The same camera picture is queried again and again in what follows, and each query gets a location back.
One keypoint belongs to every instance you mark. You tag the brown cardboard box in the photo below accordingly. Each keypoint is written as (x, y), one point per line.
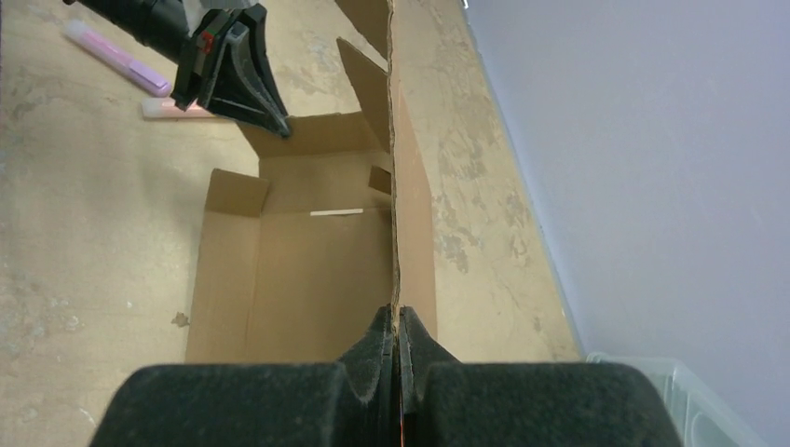
(294, 262)

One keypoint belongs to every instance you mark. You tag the translucent green plastic toolbox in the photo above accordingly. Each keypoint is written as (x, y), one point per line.
(700, 416)

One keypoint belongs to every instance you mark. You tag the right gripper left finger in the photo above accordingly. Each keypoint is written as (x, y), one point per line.
(345, 402)

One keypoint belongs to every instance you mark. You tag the orange pink highlighter marker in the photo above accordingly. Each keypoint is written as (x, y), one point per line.
(165, 108)

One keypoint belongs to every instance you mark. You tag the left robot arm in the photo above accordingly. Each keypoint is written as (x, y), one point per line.
(160, 25)

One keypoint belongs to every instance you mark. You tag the purple highlighter marker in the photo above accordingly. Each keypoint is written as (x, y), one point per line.
(118, 59)

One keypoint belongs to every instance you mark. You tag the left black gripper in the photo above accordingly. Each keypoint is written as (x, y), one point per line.
(231, 76)

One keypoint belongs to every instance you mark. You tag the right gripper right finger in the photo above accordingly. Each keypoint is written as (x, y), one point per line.
(446, 402)

